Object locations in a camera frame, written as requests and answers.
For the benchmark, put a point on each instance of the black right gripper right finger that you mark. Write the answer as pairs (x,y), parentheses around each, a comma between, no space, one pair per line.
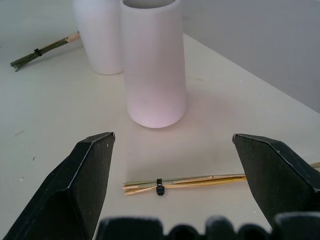
(277,180)

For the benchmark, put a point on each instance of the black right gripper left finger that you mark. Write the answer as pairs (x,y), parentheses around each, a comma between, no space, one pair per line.
(67,190)

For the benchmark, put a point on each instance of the white cylindrical vase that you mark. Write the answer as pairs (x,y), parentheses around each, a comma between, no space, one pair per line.
(153,62)

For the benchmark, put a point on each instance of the white tapered vase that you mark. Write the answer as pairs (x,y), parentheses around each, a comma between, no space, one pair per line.
(100,35)

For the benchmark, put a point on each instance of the yellow stem bundle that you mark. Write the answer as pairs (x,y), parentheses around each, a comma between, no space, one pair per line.
(180,183)

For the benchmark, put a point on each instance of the green stem bundle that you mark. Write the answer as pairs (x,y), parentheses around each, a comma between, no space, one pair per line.
(40,52)

